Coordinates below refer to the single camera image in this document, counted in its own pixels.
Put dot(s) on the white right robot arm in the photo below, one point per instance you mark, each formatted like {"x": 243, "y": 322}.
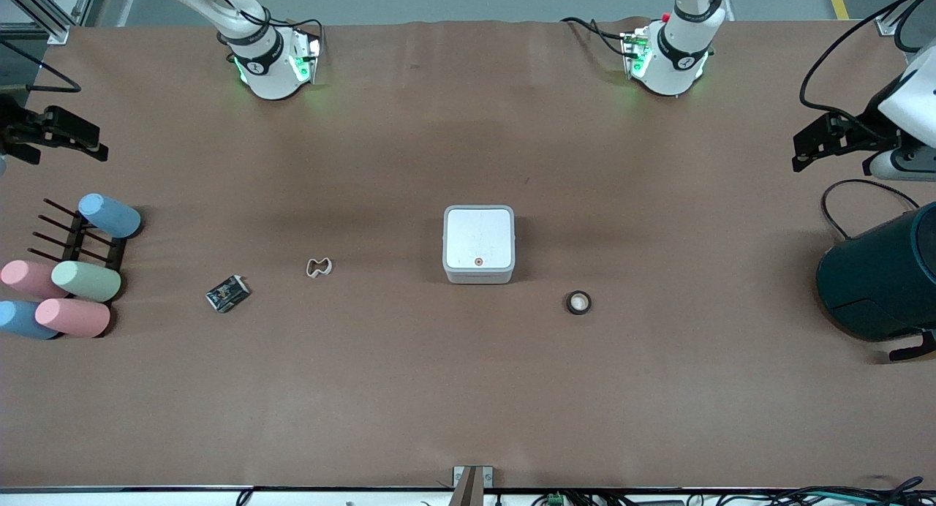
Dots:
{"x": 267, "y": 67}

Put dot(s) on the black wrapper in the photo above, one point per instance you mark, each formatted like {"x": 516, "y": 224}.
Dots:
{"x": 228, "y": 294}

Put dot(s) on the green terminal connector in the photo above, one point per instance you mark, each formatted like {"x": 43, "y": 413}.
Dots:
{"x": 556, "y": 500}

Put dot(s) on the blue cup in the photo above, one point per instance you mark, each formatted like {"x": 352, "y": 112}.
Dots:
{"x": 110, "y": 215}
{"x": 18, "y": 318}

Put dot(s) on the aluminium frame profile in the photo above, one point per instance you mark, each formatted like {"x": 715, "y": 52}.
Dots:
{"x": 888, "y": 25}
{"x": 55, "y": 31}

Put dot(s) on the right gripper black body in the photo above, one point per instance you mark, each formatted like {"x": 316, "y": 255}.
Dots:
{"x": 13, "y": 129}

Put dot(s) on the white square lidded bin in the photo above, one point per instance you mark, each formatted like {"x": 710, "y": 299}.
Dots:
{"x": 479, "y": 235}

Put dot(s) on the brown table cover mat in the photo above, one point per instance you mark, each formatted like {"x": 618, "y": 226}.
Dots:
{"x": 468, "y": 389}

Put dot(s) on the black tape roll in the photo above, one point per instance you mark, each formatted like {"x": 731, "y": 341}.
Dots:
{"x": 569, "y": 302}

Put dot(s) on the dark teal round can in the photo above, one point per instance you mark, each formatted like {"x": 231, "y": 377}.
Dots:
{"x": 877, "y": 279}

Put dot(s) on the pink cup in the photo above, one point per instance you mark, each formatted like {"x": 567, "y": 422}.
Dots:
{"x": 29, "y": 278}
{"x": 73, "y": 317}

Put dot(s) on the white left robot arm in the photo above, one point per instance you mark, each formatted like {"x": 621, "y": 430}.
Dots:
{"x": 676, "y": 53}

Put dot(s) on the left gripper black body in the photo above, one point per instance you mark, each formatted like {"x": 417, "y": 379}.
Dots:
{"x": 867, "y": 132}

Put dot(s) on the dark peg cup rack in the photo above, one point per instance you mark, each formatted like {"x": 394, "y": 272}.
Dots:
{"x": 72, "y": 243}

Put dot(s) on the green cup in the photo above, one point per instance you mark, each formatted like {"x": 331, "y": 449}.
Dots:
{"x": 84, "y": 281}

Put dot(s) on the metal bracket with post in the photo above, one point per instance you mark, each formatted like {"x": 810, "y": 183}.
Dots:
{"x": 472, "y": 491}

